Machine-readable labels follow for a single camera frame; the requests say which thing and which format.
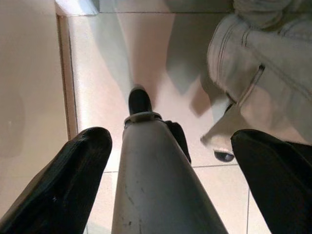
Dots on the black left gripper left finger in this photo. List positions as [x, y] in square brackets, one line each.
[61, 185]

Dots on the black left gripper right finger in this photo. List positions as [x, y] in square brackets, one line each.
[280, 185]

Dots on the pale white denim garment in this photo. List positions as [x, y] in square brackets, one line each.
[268, 61]

